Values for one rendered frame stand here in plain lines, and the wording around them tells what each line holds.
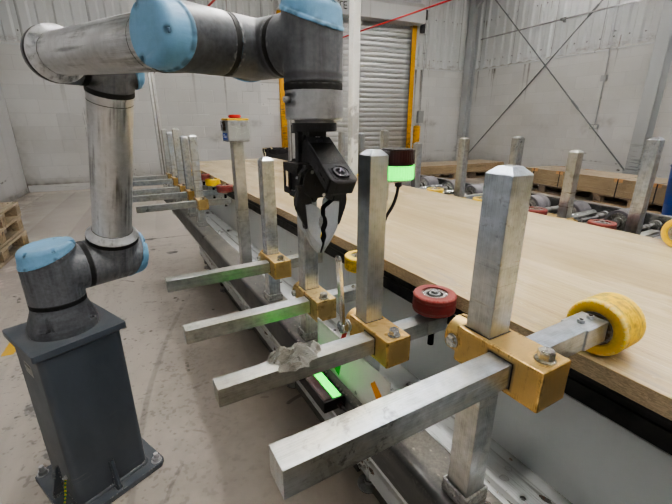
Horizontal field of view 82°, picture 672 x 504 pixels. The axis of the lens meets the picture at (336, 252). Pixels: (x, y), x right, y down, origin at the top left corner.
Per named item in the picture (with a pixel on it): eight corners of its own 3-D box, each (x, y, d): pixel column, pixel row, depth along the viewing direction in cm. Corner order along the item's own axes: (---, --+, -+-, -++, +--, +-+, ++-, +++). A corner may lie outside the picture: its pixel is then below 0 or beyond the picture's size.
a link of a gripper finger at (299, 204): (319, 224, 65) (318, 173, 63) (324, 227, 64) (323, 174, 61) (293, 228, 63) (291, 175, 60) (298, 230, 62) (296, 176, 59)
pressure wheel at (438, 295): (429, 359, 71) (434, 303, 67) (401, 339, 77) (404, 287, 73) (460, 347, 74) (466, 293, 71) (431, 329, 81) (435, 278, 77)
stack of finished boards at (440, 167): (503, 169, 905) (504, 162, 899) (420, 175, 807) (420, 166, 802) (479, 166, 970) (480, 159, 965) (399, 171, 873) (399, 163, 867)
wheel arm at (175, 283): (168, 296, 95) (166, 280, 94) (166, 291, 98) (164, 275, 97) (323, 265, 116) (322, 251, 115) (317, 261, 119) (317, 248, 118)
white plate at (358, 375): (385, 431, 67) (388, 383, 64) (316, 356, 88) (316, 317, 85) (388, 430, 67) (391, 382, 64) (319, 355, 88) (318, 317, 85)
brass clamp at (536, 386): (532, 417, 40) (540, 376, 38) (438, 352, 51) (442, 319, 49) (566, 396, 43) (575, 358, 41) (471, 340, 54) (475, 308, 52)
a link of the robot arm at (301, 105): (354, 90, 58) (295, 87, 53) (353, 124, 59) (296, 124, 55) (325, 93, 65) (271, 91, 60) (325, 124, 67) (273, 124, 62)
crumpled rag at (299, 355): (278, 378, 55) (277, 365, 54) (261, 355, 61) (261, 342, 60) (331, 360, 59) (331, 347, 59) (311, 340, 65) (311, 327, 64)
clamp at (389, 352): (386, 369, 64) (387, 343, 62) (344, 333, 75) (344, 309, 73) (412, 359, 67) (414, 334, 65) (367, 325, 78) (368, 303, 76)
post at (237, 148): (242, 274, 136) (231, 141, 121) (238, 269, 140) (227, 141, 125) (255, 271, 138) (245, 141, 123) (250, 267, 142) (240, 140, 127)
